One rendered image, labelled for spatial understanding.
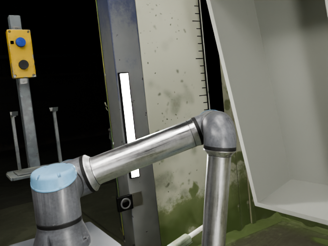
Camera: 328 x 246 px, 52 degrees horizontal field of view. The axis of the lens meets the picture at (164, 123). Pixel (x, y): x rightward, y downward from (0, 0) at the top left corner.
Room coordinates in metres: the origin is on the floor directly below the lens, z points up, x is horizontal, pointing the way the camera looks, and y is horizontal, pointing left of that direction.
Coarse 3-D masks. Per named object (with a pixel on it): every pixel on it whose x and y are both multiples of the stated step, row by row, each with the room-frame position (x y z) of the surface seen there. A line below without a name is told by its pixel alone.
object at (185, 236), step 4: (200, 228) 1.70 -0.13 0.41; (192, 232) 1.68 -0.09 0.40; (196, 232) 1.68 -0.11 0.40; (184, 236) 1.65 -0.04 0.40; (188, 236) 1.64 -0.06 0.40; (192, 236) 1.67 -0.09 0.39; (176, 240) 1.63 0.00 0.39; (180, 240) 1.62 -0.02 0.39; (184, 240) 1.62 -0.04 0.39; (188, 240) 1.63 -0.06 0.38; (172, 244) 1.61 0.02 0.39; (176, 244) 1.60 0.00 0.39; (180, 244) 1.60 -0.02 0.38; (184, 244) 1.62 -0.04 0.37; (188, 244) 1.64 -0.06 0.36
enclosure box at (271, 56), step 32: (224, 0) 1.76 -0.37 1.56; (256, 0) 1.87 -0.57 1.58; (288, 0) 1.72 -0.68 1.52; (320, 0) 1.60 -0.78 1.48; (224, 32) 1.75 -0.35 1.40; (256, 32) 1.89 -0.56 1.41; (288, 32) 1.77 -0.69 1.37; (320, 32) 1.64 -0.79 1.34; (224, 64) 1.71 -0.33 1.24; (256, 64) 1.88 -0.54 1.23; (288, 64) 1.82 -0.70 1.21; (320, 64) 1.68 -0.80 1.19; (256, 96) 1.87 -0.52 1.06; (288, 96) 1.87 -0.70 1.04; (320, 96) 1.72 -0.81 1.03; (256, 128) 1.86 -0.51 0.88; (288, 128) 1.93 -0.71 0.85; (320, 128) 1.77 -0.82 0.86; (256, 160) 1.84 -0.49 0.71; (288, 160) 1.99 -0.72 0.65; (320, 160) 1.82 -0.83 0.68; (256, 192) 1.83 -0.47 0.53; (288, 192) 1.86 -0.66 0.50; (320, 192) 1.77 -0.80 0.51
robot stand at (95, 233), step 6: (90, 222) 1.32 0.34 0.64; (90, 228) 1.25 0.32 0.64; (96, 228) 1.25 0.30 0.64; (90, 234) 1.20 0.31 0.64; (96, 234) 1.19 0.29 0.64; (102, 234) 1.19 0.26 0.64; (30, 240) 1.20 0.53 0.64; (96, 240) 1.14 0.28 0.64; (102, 240) 1.13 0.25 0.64; (108, 240) 1.13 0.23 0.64; (114, 240) 1.12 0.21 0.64
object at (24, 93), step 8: (8, 16) 1.90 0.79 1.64; (16, 16) 1.91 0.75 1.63; (8, 24) 1.93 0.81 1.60; (16, 24) 1.90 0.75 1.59; (16, 80) 1.92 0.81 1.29; (24, 88) 1.90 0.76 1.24; (24, 96) 1.90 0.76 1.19; (24, 104) 1.90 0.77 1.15; (24, 112) 1.89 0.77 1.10; (32, 112) 1.92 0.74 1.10; (24, 120) 1.89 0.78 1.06; (32, 120) 1.91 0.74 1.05; (24, 128) 1.89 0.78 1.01; (32, 128) 1.91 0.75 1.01; (24, 136) 1.92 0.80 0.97; (32, 136) 1.91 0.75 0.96; (32, 144) 1.90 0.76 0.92; (32, 152) 1.90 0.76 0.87; (32, 160) 1.90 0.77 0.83
